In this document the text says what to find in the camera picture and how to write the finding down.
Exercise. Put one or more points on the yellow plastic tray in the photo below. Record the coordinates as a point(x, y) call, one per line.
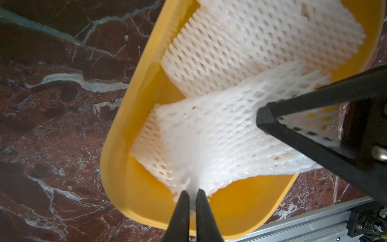
point(239, 208)

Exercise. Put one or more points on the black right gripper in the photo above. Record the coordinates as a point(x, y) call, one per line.
point(365, 127)

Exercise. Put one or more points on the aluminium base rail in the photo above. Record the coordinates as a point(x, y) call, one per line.
point(359, 220)

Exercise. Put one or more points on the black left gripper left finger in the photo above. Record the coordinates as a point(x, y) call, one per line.
point(178, 229)

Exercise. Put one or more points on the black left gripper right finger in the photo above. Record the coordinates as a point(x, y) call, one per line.
point(207, 230)

